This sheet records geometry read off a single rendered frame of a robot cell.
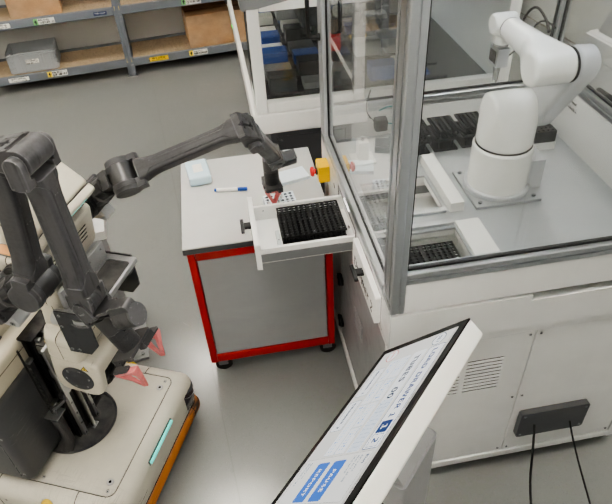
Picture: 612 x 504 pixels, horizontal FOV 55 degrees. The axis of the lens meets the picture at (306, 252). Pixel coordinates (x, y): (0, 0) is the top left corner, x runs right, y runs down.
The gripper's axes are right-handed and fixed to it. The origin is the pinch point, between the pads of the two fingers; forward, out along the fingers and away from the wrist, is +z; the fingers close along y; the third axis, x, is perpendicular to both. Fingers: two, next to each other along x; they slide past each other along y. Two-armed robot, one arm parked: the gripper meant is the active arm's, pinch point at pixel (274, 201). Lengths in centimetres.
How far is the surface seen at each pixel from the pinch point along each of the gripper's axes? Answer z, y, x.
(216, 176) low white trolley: 5.4, 33.3, 18.6
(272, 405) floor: 81, -35, 15
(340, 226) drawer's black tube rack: -8.9, -33.9, -16.7
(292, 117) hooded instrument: -6, 53, -21
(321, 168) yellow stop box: -9.4, 2.4, -20.2
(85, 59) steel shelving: 69, 359, 99
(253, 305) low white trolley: 41.0, -12.7, 15.0
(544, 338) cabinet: 9, -85, -67
